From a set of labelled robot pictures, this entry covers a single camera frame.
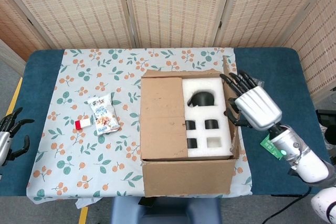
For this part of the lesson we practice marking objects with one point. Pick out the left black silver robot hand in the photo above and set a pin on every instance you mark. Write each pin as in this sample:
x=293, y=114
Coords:
x=6, y=140

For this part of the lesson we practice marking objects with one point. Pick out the white blue snack packet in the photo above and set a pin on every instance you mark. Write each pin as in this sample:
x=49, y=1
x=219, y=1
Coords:
x=105, y=116

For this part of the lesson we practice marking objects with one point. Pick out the black ceramic cup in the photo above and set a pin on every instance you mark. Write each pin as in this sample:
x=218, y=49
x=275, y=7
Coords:
x=191, y=125
x=212, y=125
x=192, y=143

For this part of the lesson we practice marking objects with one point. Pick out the black flat object under table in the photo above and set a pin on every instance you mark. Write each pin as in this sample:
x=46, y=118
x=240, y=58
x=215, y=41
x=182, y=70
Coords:
x=147, y=202

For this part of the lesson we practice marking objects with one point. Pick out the black wheeled equipment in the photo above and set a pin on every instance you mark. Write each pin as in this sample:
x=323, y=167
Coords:
x=325, y=119

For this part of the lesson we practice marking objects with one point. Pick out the white foam packing insert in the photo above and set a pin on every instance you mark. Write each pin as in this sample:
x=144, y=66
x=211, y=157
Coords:
x=223, y=134

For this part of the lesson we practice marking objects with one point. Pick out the floral fruit print tablecloth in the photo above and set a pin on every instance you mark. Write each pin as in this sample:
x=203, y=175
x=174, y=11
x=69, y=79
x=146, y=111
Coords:
x=78, y=82

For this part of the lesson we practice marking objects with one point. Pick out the woven bamboo folding screen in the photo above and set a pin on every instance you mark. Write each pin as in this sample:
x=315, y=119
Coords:
x=170, y=11

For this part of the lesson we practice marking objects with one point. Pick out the blue padded seat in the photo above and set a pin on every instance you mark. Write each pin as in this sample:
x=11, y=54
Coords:
x=168, y=213

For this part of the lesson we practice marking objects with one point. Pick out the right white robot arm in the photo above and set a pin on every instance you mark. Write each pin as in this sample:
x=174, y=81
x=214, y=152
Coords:
x=309, y=163

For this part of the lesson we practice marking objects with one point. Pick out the black ceramic teapot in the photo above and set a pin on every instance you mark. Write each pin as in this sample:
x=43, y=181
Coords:
x=203, y=98

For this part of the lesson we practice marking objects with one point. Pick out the green flat packet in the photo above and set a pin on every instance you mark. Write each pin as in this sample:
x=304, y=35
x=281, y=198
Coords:
x=270, y=146

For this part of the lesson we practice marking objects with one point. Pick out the cardboard box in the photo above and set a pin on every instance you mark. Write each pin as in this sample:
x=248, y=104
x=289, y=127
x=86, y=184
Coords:
x=162, y=113

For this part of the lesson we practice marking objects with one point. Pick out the small red white box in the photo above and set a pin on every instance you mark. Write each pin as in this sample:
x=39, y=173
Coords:
x=82, y=124

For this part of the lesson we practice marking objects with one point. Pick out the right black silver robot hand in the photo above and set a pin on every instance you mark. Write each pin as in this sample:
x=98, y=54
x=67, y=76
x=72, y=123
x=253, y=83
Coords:
x=257, y=106

